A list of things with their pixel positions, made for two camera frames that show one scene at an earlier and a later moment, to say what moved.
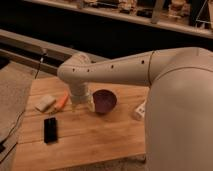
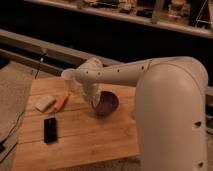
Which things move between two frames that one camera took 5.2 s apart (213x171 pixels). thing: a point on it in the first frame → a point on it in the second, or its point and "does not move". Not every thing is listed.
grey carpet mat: x=16 y=84 does not move
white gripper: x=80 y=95 → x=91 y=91
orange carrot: x=62 y=101 does not move
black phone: x=51 y=130 does not move
